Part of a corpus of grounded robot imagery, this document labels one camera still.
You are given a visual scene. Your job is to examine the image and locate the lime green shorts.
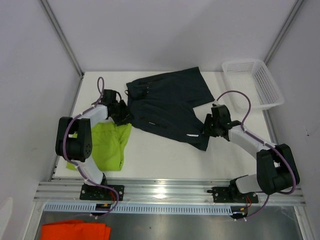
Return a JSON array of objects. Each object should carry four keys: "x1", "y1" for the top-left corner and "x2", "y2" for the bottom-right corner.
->
[{"x1": 65, "y1": 121, "x2": 133, "y2": 172}]

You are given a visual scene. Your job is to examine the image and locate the dark navy shorts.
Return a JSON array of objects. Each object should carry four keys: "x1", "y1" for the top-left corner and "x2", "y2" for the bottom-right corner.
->
[{"x1": 126, "y1": 67, "x2": 214, "y2": 151}]

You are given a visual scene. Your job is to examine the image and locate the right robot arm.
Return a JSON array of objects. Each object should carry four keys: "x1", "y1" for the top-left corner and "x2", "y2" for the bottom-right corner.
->
[{"x1": 203, "y1": 104, "x2": 300, "y2": 202}]

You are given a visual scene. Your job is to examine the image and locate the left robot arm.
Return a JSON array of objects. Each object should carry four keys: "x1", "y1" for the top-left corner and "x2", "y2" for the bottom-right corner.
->
[{"x1": 55, "y1": 89, "x2": 133, "y2": 200}]

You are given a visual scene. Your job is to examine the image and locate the white plastic basket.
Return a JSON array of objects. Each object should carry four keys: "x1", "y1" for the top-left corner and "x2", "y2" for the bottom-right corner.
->
[{"x1": 222, "y1": 59, "x2": 285, "y2": 111}]

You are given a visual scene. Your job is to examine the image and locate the orange cloth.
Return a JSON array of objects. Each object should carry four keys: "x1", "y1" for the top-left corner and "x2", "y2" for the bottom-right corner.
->
[{"x1": 40, "y1": 219, "x2": 111, "y2": 240}]

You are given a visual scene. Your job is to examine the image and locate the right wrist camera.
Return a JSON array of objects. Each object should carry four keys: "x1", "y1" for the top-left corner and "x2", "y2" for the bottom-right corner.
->
[{"x1": 212, "y1": 100, "x2": 222, "y2": 109}]

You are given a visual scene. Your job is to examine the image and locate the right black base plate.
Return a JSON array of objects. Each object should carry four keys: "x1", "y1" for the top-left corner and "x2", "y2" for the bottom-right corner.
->
[{"x1": 206, "y1": 186, "x2": 259, "y2": 204}]

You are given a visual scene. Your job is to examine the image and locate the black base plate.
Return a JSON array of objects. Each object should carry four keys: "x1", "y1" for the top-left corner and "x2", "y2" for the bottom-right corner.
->
[
  {"x1": 206, "y1": 186, "x2": 259, "y2": 204},
  {"x1": 79, "y1": 184, "x2": 125, "y2": 201}
]

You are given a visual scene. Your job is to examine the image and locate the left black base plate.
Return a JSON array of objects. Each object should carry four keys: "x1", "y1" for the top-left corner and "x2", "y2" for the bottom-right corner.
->
[{"x1": 79, "y1": 184, "x2": 125, "y2": 201}]

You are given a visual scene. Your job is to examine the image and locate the white slotted cable duct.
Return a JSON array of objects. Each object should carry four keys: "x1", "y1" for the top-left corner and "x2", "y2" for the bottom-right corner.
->
[{"x1": 44, "y1": 202, "x2": 233, "y2": 216}]

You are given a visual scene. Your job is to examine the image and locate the aluminium mounting rail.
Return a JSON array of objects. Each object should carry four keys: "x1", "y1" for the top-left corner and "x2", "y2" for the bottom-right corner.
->
[{"x1": 32, "y1": 177, "x2": 307, "y2": 207}]

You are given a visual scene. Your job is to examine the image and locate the left aluminium corner post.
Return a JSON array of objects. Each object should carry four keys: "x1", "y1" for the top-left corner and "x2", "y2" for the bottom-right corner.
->
[{"x1": 38, "y1": 0, "x2": 84, "y2": 78}]

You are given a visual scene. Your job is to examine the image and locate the aluminium corner post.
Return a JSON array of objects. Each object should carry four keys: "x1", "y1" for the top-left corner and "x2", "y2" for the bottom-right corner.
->
[
  {"x1": 38, "y1": 0, "x2": 84, "y2": 78},
  {"x1": 263, "y1": 0, "x2": 307, "y2": 65}
]

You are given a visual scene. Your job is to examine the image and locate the right aluminium corner post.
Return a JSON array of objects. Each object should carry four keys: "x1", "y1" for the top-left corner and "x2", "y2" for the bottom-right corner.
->
[{"x1": 263, "y1": 0, "x2": 307, "y2": 65}]

